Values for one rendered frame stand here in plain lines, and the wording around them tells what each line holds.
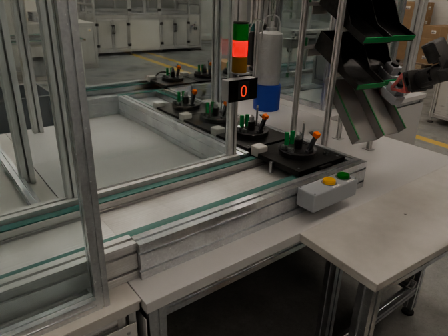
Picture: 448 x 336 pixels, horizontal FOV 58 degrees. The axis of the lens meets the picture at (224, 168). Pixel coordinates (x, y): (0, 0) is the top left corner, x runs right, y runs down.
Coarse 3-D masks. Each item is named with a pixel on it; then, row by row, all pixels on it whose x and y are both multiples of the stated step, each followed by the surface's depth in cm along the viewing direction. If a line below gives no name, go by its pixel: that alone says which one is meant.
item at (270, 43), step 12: (264, 36) 222; (276, 36) 221; (264, 48) 224; (276, 48) 223; (264, 60) 226; (276, 60) 226; (264, 72) 229; (276, 72) 229; (264, 84) 231; (276, 84) 232
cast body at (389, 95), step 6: (390, 84) 138; (402, 84) 136; (384, 90) 140; (390, 90) 138; (384, 96) 141; (390, 96) 138; (396, 96) 137; (402, 96) 138; (390, 102) 139; (396, 102) 138
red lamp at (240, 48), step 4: (236, 44) 128; (240, 44) 128; (244, 44) 128; (236, 48) 128; (240, 48) 128; (244, 48) 128; (232, 52) 131; (236, 52) 129; (240, 52) 129; (244, 52) 129; (236, 56) 129; (240, 56) 129; (244, 56) 129
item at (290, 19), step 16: (288, 0) 245; (400, 0) 254; (288, 16) 248; (320, 16) 230; (288, 32) 251; (320, 32) 232; (288, 48) 254; (288, 64) 257; (304, 64) 247; (320, 64) 237; (288, 80) 260; (304, 80) 250; (320, 80) 240; (304, 96) 252; (320, 96) 243
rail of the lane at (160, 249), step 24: (336, 168) 138; (360, 168) 143; (264, 192) 120; (288, 192) 122; (192, 216) 107; (216, 216) 107; (240, 216) 113; (264, 216) 119; (288, 216) 126; (144, 240) 96; (168, 240) 99; (192, 240) 104; (216, 240) 111; (144, 264) 97; (168, 264) 102
